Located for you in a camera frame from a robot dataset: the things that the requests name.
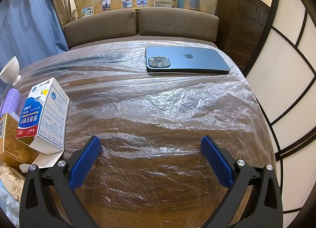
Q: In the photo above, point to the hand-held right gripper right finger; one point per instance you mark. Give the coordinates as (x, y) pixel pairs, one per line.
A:
(217, 161)

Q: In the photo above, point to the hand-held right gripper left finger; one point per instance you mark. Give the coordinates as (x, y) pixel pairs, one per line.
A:
(85, 161)

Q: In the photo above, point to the purple hair roller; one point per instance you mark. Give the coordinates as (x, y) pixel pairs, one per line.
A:
(8, 99)

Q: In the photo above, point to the white and blue medicine box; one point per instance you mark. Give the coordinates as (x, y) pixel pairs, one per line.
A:
(49, 119)

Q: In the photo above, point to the brown cardboard box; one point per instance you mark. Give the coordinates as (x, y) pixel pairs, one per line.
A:
(12, 149)

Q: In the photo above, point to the crumpled beige tissue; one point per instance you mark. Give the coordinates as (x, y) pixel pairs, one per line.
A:
(11, 181)

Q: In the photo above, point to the clear plastic table cover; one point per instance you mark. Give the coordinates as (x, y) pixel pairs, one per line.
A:
(158, 109)

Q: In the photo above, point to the blue smartphone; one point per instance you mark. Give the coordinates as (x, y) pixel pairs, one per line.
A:
(192, 60)

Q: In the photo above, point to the white sliding screen door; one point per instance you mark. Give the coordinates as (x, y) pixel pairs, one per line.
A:
(291, 75)

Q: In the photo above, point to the white footed cup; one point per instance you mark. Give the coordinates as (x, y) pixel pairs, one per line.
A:
(9, 69)

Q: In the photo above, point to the brown sofa back cushion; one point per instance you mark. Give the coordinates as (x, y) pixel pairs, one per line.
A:
(98, 25)
(177, 23)

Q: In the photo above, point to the dark wooden dresser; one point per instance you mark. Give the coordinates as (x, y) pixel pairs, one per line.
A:
(242, 25)

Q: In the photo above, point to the blue curtain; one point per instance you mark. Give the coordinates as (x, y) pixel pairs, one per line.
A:
(29, 25)

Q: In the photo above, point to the cartoon photo print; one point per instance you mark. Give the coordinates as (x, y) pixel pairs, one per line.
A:
(87, 11)

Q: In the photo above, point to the standing figure photo print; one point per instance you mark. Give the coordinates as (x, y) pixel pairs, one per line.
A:
(106, 5)

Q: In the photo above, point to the grey cylinder speaker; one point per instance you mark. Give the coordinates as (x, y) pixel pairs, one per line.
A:
(195, 1)

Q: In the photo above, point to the teal cup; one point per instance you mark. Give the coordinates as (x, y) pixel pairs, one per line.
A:
(181, 3)

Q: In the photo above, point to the portrait photo print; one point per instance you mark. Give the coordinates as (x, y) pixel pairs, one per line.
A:
(127, 2)

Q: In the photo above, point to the landscape photo print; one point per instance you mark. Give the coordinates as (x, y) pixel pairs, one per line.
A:
(142, 3)

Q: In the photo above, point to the stack of books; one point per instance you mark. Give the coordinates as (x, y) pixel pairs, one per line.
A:
(165, 0)

